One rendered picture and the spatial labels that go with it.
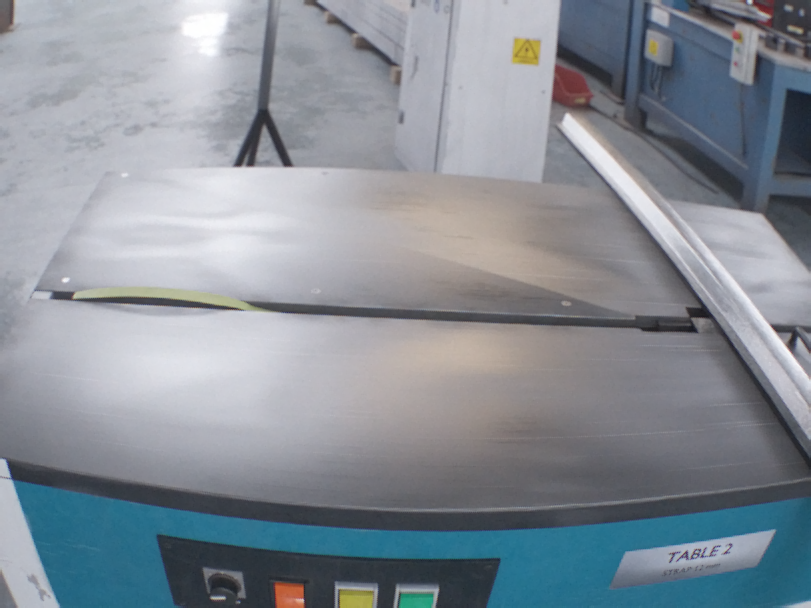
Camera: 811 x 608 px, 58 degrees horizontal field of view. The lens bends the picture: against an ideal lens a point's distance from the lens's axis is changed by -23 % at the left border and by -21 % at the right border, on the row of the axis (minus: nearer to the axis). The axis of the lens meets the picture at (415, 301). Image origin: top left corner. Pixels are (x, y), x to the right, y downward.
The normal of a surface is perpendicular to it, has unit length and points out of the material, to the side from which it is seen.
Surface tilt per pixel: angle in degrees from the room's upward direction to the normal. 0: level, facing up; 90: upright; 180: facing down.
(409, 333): 0
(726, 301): 75
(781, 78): 90
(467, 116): 90
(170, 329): 0
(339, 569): 90
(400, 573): 90
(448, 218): 0
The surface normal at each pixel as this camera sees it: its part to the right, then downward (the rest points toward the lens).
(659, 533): 0.07, 0.50
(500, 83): 0.30, 0.50
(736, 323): -0.92, -0.22
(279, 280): 0.09, -0.87
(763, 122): -0.95, 0.07
